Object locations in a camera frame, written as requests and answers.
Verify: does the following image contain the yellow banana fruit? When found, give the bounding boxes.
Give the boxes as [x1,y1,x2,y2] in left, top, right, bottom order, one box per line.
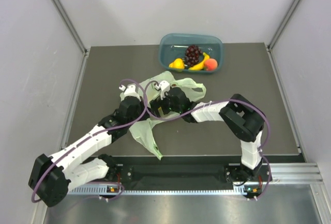
[188,52,210,71]

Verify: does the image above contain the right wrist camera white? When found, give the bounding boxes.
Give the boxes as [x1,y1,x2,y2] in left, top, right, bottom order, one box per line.
[154,80,171,100]

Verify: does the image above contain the grey slotted cable duct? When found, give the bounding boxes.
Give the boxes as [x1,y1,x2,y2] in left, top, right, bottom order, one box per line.
[68,184,259,196]

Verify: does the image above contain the small yellow fruit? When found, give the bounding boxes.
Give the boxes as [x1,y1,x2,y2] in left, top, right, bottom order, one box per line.
[158,107,164,115]

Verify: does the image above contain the right aluminium frame post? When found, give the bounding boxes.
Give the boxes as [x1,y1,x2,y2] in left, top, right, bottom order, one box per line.
[266,0,302,52]

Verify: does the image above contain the dark red grape bunch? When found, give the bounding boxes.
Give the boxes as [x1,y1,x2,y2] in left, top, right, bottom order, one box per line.
[184,45,202,67]

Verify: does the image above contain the aluminium rail profile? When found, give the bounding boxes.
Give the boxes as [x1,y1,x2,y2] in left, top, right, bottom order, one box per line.
[270,163,323,185]

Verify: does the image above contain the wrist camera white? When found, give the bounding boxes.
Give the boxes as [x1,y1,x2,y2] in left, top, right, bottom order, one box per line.
[154,80,171,100]
[119,84,141,101]

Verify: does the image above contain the yellow lemon fruit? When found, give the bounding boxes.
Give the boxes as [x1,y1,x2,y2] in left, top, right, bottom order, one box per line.
[169,58,185,70]

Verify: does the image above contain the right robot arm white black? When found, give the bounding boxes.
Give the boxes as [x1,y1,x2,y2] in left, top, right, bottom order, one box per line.
[149,87,265,186]

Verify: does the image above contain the left aluminium frame post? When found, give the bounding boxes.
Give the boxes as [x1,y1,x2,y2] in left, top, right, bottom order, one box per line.
[38,0,90,54]

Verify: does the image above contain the light green plastic bag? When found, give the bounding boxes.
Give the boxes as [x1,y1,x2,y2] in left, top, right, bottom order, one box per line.
[119,71,206,160]

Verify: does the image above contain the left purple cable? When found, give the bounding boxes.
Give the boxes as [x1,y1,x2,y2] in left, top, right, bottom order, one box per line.
[31,79,148,203]

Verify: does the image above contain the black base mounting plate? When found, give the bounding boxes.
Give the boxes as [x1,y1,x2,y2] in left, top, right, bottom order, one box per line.
[101,156,270,191]

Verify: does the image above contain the aluminium frame post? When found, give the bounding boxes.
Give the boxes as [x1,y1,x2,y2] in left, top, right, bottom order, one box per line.
[266,0,302,52]
[38,0,90,54]

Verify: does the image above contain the orange peach fruit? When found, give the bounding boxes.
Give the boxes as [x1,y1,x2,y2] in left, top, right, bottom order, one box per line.
[204,58,218,71]

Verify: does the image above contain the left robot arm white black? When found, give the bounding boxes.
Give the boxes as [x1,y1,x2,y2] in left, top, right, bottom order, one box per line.
[28,96,148,207]

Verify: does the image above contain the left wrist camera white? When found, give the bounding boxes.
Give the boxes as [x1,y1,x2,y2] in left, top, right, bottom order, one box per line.
[119,84,141,101]

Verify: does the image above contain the teal plastic container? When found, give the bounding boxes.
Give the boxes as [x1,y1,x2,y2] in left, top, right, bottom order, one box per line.
[158,34,224,74]

